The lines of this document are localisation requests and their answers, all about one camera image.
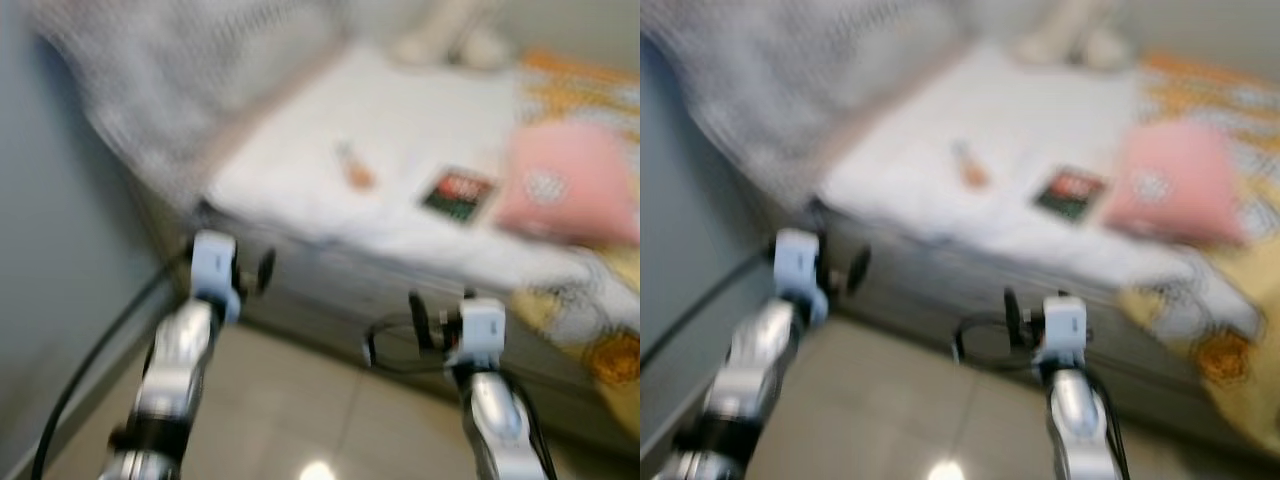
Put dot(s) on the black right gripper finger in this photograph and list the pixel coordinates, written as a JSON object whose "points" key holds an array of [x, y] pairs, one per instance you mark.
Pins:
{"points": [[1013, 315], [421, 320]]}

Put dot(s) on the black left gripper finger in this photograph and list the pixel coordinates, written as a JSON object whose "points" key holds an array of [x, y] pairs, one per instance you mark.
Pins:
{"points": [[858, 268], [266, 270]]}

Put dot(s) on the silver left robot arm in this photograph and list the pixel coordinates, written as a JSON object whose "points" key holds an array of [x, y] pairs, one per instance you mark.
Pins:
{"points": [[175, 370], [755, 370]]}

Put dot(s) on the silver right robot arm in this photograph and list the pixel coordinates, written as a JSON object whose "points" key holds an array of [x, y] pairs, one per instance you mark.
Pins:
{"points": [[495, 410], [1075, 410]]}

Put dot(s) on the small orange toy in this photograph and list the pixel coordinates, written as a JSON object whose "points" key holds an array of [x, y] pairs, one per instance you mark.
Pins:
{"points": [[972, 172], [357, 172]]}

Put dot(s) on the white quilted bed sheet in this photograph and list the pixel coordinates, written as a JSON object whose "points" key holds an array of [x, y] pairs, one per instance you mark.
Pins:
{"points": [[1000, 120], [400, 130]]}

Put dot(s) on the pink pillow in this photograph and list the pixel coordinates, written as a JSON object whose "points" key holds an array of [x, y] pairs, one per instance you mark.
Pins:
{"points": [[580, 190], [1180, 190]]}

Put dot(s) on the grey checked cloth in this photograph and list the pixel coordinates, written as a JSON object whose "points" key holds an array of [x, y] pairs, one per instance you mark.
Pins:
{"points": [[170, 70], [780, 70]]}

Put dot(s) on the yellow cartoon print blanket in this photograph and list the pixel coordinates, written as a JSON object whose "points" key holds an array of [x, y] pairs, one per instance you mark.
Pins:
{"points": [[580, 85], [1220, 100]]}

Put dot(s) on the beige plush toy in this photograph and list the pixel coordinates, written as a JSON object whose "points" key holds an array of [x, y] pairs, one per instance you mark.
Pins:
{"points": [[1070, 40], [450, 40]]}

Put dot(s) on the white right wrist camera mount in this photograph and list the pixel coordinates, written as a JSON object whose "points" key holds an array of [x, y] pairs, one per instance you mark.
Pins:
{"points": [[483, 325], [1063, 325]]}

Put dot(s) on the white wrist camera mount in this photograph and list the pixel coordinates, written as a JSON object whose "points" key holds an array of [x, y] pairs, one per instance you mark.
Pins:
{"points": [[797, 262], [213, 265], [483, 325], [1063, 325]]}

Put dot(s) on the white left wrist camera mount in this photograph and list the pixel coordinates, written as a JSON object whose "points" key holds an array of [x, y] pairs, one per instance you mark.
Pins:
{"points": [[213, 265], [797, 262]]}

